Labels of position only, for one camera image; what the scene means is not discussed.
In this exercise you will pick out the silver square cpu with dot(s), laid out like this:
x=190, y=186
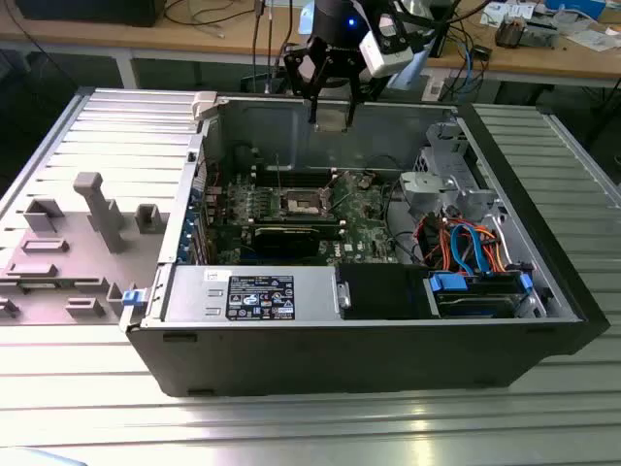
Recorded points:
x=332, y=121

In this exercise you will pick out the beige case release latch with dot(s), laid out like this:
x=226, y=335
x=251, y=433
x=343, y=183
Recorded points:
x=204, y=104

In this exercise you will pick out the silver metal drive cage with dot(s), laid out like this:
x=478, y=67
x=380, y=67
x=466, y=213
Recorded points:
x=436, y=187

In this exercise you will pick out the green motherboard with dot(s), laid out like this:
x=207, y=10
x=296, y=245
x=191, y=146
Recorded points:
x=361, y=228

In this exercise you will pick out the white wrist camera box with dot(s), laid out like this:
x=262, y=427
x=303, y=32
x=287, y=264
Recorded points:
x=388, y=53

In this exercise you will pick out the hard disk in blue carrier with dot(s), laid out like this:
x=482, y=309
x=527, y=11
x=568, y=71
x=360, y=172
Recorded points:
x=475, y=297

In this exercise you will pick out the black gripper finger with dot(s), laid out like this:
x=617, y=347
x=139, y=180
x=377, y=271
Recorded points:
x=361, y=80
x=303, y=68

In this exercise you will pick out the graphics card with black shroud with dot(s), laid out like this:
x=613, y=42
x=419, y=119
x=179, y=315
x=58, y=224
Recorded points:
x=286, y=241

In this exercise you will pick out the ram slot with black clips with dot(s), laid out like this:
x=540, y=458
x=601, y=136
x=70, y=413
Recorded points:
x=296, y=174
x=296, y=183

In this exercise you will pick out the black and grey pc case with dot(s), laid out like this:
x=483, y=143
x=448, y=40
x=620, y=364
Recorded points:
x=339, y=359

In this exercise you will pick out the wooden desk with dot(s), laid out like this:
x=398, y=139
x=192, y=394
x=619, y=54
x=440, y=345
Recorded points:
x=194, y=34

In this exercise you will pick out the grey power supply with label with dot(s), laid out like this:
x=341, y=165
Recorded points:
x=194, y=296

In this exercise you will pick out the metal cpu cooler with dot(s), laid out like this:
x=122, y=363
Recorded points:
x=510, y=31

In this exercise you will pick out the black equipment box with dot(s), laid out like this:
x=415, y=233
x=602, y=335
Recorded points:
x=87, y=12

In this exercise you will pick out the grey parts rack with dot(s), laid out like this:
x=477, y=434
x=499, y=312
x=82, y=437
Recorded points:
x=73, y=262

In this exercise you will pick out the black drive bay cover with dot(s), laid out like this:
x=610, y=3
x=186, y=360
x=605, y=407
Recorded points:
x=378, y=291

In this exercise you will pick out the blue plastic case latch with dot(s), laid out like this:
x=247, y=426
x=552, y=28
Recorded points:
x=134, y=298

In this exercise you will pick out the cpu socket with metal frame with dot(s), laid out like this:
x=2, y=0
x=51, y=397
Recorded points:
x=305, y=204

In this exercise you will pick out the ram slot with white clips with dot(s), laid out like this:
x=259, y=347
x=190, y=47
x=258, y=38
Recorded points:
x=296, y=178
x=296, y=169

